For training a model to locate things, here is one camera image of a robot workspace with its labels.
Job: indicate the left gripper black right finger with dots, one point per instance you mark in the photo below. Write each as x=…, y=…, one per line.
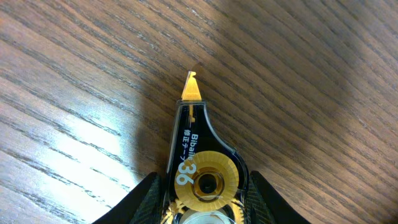
x=264, y=205

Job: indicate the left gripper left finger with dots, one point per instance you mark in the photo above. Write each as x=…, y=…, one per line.
x=141, y=205

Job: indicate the correction tape dispenser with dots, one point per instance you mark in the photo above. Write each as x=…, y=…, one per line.
x=206, y=180

